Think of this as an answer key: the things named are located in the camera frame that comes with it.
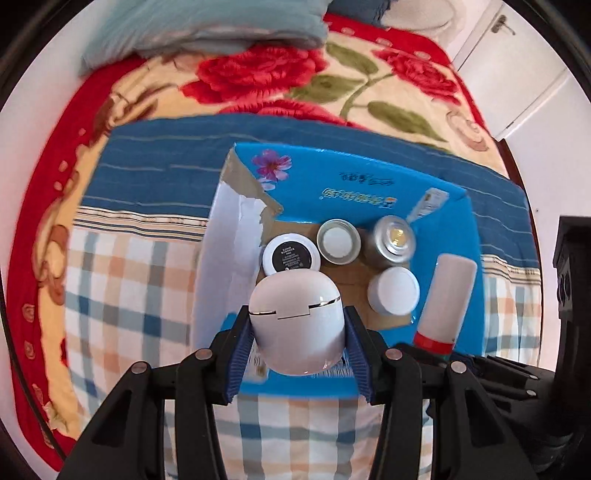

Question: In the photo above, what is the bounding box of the white tube red band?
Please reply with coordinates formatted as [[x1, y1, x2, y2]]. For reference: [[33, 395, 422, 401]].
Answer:
[[414, 253, 478, 356]]

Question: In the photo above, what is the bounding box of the white egg-shaped case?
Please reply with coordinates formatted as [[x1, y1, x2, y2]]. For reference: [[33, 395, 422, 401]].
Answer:
[[249, 269, 345, 376]]

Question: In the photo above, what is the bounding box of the white round lidded jar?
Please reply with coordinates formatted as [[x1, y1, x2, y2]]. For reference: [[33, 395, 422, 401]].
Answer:
[[368, 267, 420, 316]]

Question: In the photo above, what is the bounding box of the silver can gold top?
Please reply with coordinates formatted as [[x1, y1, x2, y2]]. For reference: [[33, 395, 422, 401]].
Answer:
[[362, 215, 417, 270]]

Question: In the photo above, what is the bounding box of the small silver tin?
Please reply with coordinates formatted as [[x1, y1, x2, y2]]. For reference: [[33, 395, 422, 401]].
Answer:
[[317, 219, 362, 266]]

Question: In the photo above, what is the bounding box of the white jar black label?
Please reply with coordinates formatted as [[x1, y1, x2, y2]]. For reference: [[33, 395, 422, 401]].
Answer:
[[262, 233, 321, 276]]

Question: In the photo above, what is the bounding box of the plaid bed sheet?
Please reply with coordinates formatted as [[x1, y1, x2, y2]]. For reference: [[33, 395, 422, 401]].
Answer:
[[64, 114, 542, 479]]

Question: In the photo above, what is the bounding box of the blue cardboard milk box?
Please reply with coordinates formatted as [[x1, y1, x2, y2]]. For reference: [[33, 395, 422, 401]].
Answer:
[[191, 142, 486, 399]]

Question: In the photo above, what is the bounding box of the white cabinet door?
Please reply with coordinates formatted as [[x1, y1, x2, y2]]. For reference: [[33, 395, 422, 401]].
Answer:
[[454, 1, 569, 140]]

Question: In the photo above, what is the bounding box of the red rose floral blanket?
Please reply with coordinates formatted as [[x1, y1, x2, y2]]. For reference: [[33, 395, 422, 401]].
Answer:
[[7, 16, 506, 469]]

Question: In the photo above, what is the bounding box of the grey-blue pillow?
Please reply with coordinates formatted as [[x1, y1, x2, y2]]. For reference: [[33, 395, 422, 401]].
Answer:
[[81, 1, 329, 74]]

